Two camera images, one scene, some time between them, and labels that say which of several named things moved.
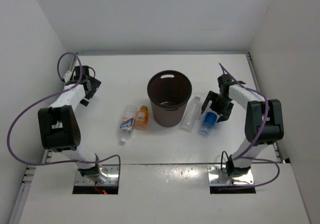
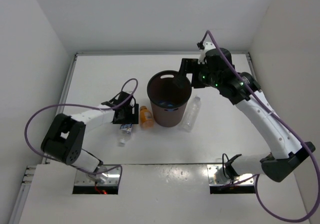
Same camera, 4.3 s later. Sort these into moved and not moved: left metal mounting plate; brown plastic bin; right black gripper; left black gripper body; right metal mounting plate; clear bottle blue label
Moved: right black gripper; clear bottle blue label; left black gripper body
Not moved: right metal mounting plate; brown plastic bin; left metal mounting plate
